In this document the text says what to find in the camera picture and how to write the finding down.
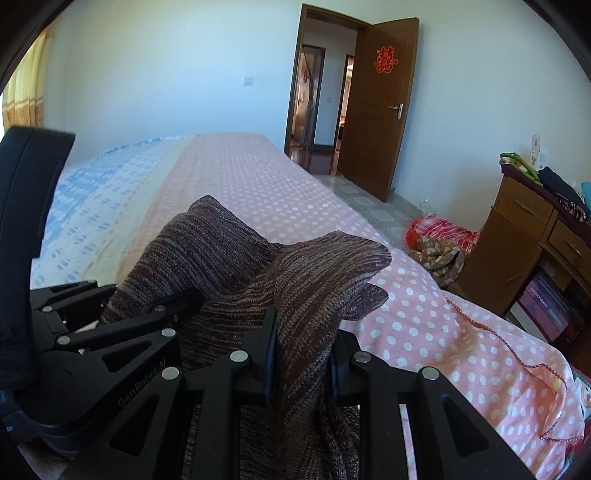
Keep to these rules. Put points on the blue patterned bed sheet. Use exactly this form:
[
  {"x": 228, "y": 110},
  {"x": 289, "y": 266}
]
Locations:
[{"x": 92, "y": 194}]

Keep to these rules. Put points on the brown patterned cloth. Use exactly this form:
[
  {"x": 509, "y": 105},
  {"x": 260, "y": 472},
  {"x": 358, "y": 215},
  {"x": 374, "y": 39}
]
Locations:
[{"x": 443, "y": 261}]

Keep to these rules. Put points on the yellow curtain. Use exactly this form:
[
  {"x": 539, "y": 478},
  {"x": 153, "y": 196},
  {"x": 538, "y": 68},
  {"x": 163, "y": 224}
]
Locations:
[{"x": 27, "y": 92}]

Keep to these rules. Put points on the dark clothes pile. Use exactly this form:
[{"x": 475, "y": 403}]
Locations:
[{"x": 554, "y": 182}]

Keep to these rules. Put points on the green patterned box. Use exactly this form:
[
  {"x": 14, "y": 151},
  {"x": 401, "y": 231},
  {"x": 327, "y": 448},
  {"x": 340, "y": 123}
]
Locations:
[{"x": 519, "y": 161}]

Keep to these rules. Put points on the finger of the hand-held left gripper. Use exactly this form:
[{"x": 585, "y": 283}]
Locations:
[
  {"x": 74, "y": 295},
  {"x": 138, "y": 318}
]

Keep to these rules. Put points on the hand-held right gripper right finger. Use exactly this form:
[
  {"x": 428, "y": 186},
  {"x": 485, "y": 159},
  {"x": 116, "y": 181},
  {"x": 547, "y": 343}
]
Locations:
[{"x": 341, "y": 383}]

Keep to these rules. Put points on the pink polka dot blanket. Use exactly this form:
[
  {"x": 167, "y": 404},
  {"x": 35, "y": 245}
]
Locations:
[{"x": 286, "y": 184}]

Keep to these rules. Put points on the brown wooden door frame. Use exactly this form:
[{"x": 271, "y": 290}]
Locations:
[{"x": 294, "y": 92}]

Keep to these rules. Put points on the red plaid bag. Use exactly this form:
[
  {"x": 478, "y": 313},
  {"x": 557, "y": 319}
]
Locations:
[{"x": 443, "y": 230}]

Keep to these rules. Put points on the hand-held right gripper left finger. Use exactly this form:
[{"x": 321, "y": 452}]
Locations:
[{"x": 270, "y": 355}]

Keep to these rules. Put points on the red paper door decoration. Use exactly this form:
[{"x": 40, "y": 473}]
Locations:
[{"x": 384, "y": 60}]

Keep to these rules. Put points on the brown wooden door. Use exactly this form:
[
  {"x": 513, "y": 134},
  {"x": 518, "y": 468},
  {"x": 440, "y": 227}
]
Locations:
[{"x": 369, "y": 138}]

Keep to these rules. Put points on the brown knit sweater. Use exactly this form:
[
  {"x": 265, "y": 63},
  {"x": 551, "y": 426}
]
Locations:
[{"x": 286, "y": 286}]

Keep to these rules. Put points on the brown wooden desk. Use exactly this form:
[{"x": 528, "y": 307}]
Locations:
[{"x": 508, "y": 240}]

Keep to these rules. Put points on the white wall socket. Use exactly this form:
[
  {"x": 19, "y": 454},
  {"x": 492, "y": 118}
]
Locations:
[{"x": 535, "y": 143}]

